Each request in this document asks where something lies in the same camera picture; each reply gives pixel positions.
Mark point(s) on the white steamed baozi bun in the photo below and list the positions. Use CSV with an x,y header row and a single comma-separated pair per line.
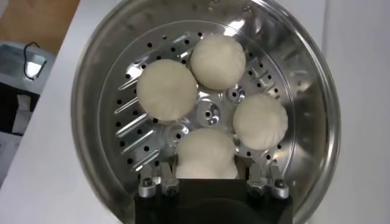
x,y
260,121
167,89
217,61
205,152

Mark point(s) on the white side table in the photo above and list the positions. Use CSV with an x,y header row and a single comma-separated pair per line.
x,y
12,61

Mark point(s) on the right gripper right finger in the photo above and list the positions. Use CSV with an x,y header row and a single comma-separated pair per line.
x,y
255,182

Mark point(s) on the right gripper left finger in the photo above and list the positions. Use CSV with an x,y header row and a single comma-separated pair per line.
x,y
169,182

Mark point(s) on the steel steamer basket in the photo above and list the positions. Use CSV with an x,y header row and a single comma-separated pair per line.
x,y
304,121

